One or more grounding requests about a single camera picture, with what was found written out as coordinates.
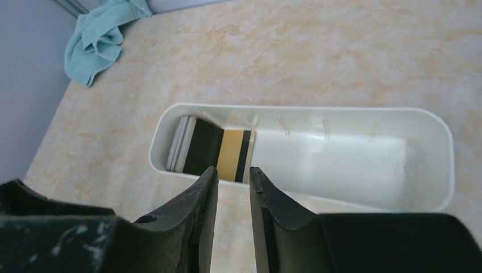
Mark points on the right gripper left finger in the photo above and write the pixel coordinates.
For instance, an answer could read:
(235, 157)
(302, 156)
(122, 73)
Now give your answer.
(39, 234)

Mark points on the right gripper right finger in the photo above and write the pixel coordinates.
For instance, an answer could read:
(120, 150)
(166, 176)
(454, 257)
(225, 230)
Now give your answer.
(290, 238)

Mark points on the gold credit card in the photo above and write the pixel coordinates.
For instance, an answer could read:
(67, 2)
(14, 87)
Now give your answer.
(235, 155)

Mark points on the white plastic bin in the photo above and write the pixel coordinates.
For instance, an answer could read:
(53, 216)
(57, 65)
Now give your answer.
(360, 158)

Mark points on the light blue cloth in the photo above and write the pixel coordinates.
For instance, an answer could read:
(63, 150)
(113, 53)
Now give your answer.
(96, 42)

